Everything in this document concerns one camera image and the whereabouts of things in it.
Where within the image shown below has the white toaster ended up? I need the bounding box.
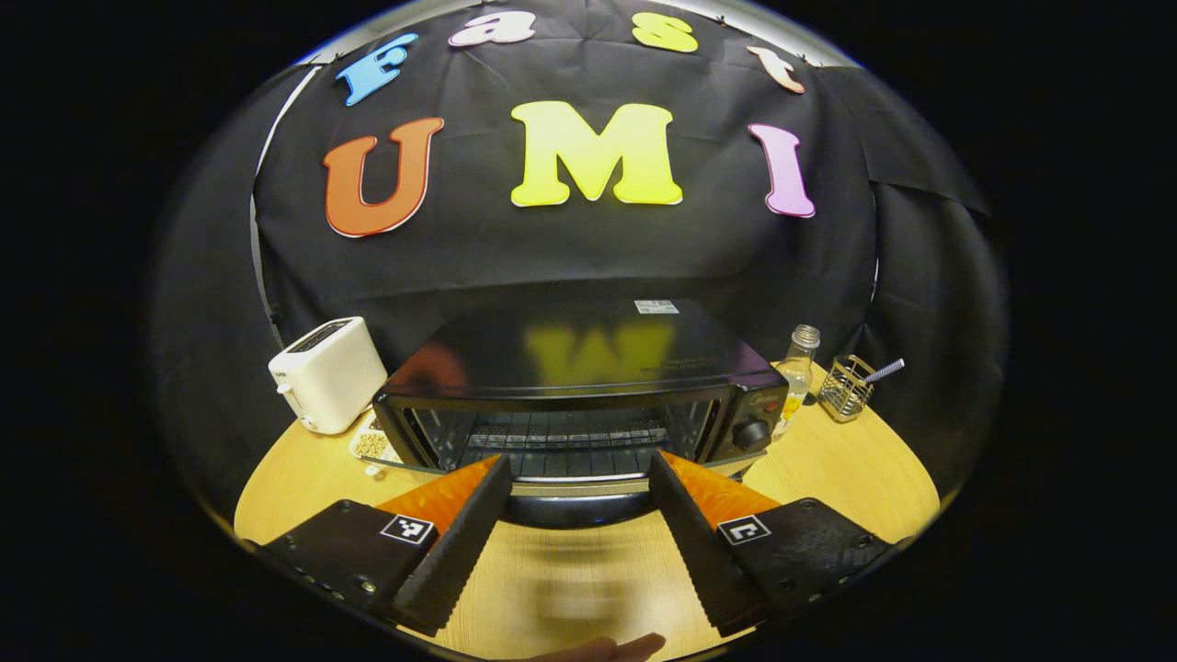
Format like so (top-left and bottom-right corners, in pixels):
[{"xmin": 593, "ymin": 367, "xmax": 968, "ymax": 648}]
[{"xmin": 268, "ymin": 317, "xmax": 389, "ymax": 435}]

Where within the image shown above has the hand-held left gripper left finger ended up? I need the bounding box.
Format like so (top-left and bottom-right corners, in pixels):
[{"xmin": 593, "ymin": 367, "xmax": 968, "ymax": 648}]
[{"xmin": 260, "ymin": 453, "xmax": 514, "ymax": 638}]

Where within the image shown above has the metal wire utensil holder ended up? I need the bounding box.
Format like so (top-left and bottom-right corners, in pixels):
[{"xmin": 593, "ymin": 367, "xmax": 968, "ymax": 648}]
[{"xmin": 818, "ymin": 354, "xmax": 876, "ymax": 424}]

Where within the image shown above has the black electric oven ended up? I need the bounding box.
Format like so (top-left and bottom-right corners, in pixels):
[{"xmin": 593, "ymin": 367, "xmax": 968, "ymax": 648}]
[{"xmin": 359, "ymin": 296, "xmax": 790, "ymax": 530}]

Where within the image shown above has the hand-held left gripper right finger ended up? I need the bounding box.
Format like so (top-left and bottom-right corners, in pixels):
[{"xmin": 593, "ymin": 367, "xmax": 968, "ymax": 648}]
[{"xmin": 647, "ymin": 450, "xmax": 900, "ymax": 638}]

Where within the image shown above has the white divided seasoning dish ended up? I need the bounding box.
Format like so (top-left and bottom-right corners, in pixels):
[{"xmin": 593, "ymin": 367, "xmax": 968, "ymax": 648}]
[{"xmin": 349, "ymin": 418, "xmax": 406, "ymax": 474}]

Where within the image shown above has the black backdrop cloth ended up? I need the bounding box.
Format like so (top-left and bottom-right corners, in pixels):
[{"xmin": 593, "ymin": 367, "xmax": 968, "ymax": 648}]
[{"xmin": 152, "ymin": 0, "xmax": 1011, "ymax": 516}]

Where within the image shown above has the clear glass bottle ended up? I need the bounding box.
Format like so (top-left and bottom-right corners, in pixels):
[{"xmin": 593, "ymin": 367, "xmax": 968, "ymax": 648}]
[{"xmin": 772, "ymin": 325, "xmax": 821, "ymax": 438}]

